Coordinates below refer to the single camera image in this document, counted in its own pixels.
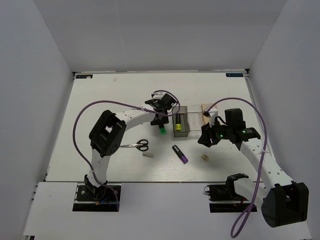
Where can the right blue corner label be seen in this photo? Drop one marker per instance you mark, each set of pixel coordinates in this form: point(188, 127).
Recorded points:
point(234, 75)

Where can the orange plastic container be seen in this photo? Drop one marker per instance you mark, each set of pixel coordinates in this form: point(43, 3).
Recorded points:
point(203, 106)

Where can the black handled scissors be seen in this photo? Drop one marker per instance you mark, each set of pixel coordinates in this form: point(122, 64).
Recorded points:
point(141, 145)

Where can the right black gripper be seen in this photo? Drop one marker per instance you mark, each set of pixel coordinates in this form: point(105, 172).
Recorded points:
point(207, 133)

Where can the left blue corner label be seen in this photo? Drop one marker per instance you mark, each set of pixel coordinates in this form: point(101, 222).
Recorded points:
point(84, 76)

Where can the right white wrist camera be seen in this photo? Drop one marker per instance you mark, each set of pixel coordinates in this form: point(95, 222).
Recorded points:
point(209, 115)

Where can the yellow highlighter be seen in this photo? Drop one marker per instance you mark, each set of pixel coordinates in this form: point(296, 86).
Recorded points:
point(178, 125)

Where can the grey eraser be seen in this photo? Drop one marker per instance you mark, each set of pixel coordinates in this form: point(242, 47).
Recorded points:
point(148, 154)

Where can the dark grey plastic container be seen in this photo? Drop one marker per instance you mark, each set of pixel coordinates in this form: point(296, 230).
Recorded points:
point(184, 125)

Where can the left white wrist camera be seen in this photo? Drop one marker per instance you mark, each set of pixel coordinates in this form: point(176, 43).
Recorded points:
point(157, 95)

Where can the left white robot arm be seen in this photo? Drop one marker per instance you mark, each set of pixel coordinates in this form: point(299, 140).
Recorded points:
point(108, 132)

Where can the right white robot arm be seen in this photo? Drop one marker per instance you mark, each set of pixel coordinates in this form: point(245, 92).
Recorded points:
point(281, 200)

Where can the blue corner label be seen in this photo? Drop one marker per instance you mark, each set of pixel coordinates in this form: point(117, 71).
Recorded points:
point(84, 76)
point(234, 75)

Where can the clear plastic container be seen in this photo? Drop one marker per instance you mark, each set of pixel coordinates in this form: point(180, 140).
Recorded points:
point(195, 121)

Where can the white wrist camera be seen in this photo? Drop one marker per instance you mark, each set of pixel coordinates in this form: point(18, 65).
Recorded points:
point(157, 95)
point(209, 115)

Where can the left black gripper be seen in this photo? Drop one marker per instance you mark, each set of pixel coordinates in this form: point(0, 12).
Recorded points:
point(164, 120)

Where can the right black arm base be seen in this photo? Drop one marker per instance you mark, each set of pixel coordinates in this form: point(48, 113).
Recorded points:
point(233, 196)

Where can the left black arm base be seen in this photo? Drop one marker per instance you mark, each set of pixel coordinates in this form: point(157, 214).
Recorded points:
point(86, 201)

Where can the small tan eraser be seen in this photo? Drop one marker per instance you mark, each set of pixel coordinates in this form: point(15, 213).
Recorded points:
point(205, 157)

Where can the green highlighter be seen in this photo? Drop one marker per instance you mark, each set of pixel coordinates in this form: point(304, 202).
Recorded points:
point(162, 129)

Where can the purple highlighter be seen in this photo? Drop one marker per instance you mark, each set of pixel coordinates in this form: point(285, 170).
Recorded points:
point(180, 154)

